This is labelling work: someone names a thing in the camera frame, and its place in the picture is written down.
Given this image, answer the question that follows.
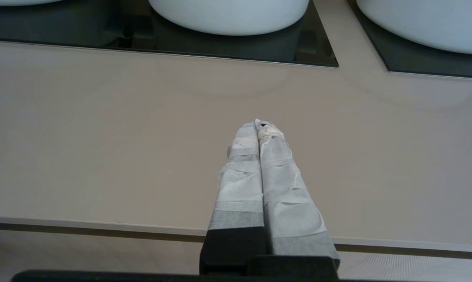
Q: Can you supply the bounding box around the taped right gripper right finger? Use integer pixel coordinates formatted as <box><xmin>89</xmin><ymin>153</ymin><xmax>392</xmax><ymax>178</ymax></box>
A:
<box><xmin>255</xmin><ymin>119</ymin><xmax>340</xmax><ymax>258</ymax></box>

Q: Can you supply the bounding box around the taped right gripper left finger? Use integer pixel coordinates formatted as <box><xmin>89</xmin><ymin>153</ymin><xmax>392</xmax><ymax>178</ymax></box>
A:
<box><xmin>199</xmin><ymin>121</ymin><xmax>268</xmax><ymax>275</ymax></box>

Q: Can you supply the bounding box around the black glass induction cooktop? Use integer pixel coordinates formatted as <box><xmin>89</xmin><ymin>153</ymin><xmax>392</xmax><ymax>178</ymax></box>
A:
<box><xmin>347</xmin><ymin>0</ymin><xmax>472</xmax><ymax>80</ymax></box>
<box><xmin>0</xmin><ymin>0</ymin><xmax>339</xmax><ymax>68</ymax></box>

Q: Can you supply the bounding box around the white pot with side handles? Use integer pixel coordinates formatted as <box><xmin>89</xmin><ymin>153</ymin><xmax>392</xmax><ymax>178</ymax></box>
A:
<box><xmin>0</xmin><ymin>0</ymin><xmax>64</xmax><ymax>7</ymax></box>
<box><xmin>355</xmin><ymin>0</ymin><xmax>472</xmax><ymax>55</ymax></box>
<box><xmin>148</xmin><ymin>0</ymin><xmax>311</xmax><ymax>36</ymax></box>

